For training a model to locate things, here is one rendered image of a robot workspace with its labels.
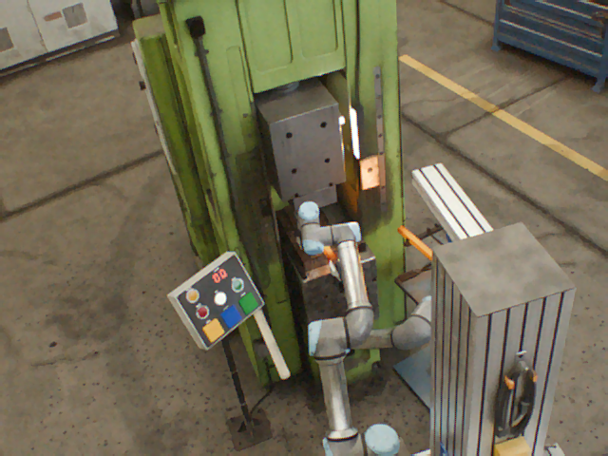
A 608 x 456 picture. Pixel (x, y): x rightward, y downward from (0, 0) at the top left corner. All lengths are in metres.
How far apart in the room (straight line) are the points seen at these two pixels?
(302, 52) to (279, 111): 0.25
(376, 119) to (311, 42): 0.51
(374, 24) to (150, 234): 2.82
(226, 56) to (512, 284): 1.53
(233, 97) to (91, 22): 5.34
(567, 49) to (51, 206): 4.43
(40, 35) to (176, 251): 3.68
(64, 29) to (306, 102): 5.39
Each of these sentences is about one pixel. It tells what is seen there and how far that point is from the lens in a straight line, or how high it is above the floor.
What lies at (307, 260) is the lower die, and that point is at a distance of 3.29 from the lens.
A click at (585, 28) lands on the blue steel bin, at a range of 6.33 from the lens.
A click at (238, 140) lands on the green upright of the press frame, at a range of 2.95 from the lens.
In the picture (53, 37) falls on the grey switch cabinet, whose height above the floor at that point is 0.24.
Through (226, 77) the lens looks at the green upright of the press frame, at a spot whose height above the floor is 1.93.
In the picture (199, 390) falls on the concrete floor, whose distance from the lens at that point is 4.15.
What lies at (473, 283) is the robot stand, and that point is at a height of 2.03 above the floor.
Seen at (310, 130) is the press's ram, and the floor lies 1.68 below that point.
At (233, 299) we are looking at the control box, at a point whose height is 1.05.
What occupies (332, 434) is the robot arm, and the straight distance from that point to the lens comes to 2.58.
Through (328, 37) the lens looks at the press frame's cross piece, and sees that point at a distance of 2.89.
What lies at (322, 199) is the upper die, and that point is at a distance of 3.09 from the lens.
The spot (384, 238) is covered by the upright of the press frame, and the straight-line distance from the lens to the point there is 3.61.
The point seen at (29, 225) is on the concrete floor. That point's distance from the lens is 5.74.
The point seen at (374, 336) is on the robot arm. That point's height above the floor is 1.05.
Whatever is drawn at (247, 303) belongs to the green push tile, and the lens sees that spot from 3.10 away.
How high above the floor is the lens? 3.25
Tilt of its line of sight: 41 degrees down
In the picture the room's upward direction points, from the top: 9 degrees counter-clockwise
